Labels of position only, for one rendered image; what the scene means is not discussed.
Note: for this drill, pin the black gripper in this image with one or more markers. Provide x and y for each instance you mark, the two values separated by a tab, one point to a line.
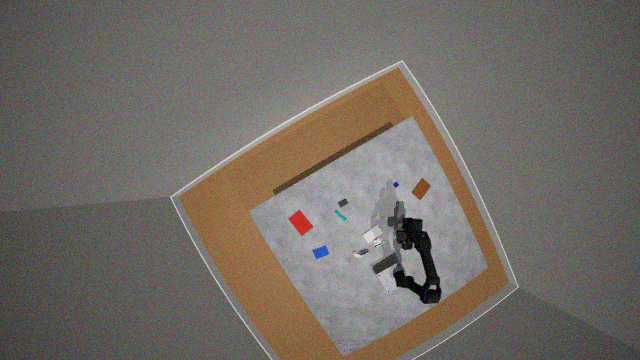
407	225

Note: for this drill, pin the red flat plate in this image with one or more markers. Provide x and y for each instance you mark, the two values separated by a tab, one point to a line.
300	223

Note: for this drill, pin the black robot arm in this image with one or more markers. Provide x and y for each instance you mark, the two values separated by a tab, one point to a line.
423	245

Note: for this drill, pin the brown flat bar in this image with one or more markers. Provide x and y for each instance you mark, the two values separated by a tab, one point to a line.
421	189

